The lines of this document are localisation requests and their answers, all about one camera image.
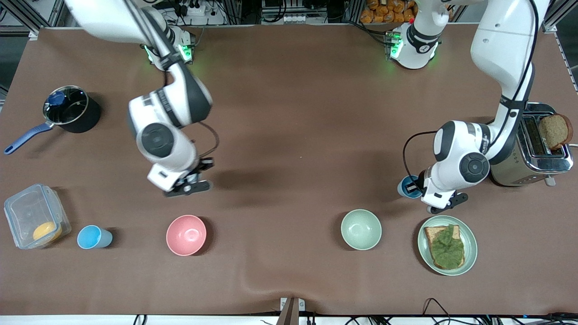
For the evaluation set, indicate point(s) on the clear plastic storage container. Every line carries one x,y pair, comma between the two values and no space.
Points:
27,212

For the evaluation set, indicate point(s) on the beige and chrome toaster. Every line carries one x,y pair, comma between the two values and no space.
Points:
510,174

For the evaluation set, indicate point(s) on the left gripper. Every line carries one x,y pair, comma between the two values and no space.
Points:
418,182

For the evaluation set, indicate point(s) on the white power strip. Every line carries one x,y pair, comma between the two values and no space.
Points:
198,12
284,18

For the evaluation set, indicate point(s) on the blue plastic cup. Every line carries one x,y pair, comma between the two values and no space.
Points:
403,189
89,237

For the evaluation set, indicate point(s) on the pink bowl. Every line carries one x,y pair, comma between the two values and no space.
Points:
186,234

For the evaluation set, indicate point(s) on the pale green plate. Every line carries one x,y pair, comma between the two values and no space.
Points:
471,246

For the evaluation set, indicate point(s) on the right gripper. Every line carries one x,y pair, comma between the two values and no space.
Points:
205,164

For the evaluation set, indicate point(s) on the glass lid with blue knob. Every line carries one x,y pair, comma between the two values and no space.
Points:
56,98

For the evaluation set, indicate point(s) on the bag of orange items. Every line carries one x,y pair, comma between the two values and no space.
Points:
384,11

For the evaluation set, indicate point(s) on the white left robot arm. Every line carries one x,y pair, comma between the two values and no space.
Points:
501,45

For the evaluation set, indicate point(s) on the pale green bowl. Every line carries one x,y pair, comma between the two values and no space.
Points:
361,229

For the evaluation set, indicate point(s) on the metal table clamp bracket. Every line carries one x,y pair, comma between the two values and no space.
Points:
291,311

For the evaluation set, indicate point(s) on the green lettuce leaf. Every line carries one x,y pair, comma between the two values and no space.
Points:
449,248

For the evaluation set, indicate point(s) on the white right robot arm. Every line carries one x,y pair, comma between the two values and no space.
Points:
180,99

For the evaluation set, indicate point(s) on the toast slice under lettuce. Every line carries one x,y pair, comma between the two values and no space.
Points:
430,234

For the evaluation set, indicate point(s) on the brown bread slice in toaster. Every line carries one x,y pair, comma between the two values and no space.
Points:
554,131

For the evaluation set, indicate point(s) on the round yellow object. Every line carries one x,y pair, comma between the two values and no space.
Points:
46,231

